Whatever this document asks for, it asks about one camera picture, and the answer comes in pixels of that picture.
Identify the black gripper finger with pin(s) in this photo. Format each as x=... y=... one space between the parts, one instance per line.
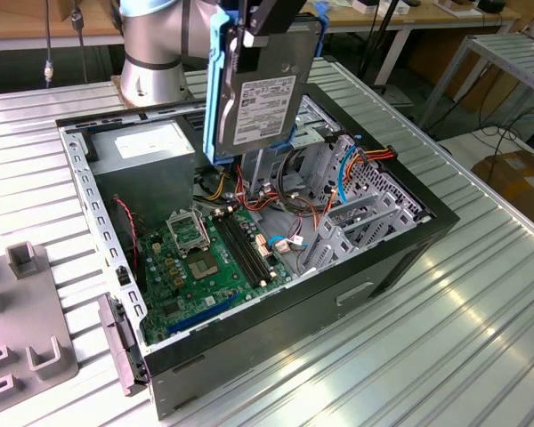
x=271 y=15
x=237 y=9

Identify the hard disk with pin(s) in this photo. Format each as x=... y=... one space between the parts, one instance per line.
x=267 y=102

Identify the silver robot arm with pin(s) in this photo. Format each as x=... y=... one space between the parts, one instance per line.
x=151 y=53

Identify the grey metal disk bay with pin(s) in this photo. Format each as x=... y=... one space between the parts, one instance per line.
x=334 y=240

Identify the small white box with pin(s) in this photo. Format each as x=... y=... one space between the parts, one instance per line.
x=367 y=6
x=456 y=8

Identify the wooden desk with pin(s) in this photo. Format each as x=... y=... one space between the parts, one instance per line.
x=382 y=20

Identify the silver perforated drive cage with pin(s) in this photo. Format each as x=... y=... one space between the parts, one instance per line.
x=256 y=171

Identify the grey power supply unit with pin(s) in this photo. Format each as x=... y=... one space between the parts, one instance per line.
x=147 y=178

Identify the small black device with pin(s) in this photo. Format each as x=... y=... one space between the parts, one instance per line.
x=489 y=5

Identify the black RAM slot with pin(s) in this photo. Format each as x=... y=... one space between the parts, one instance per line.
x=241 y=249
x=248 y=249
x=254 y=249
x=235 y=249

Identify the metal slat side table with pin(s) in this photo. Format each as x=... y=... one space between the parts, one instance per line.
x=507 y=53

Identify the CPU socket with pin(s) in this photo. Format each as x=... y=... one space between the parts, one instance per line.
x=203 y=267

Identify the green motherboard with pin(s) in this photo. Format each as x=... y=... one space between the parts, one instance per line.
x=204 y=293

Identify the brown cardboard box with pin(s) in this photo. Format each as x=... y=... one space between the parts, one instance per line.
x=516 y=178

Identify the blue expansion slot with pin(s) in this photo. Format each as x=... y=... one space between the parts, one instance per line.
x=204 y=311

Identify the black open PC case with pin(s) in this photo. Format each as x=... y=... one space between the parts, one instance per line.
x=293 y=320

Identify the grey parts rack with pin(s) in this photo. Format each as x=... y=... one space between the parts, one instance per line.
x=26 y=311

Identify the grey rear case bracket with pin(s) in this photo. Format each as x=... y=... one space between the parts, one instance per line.
x=115 y=342

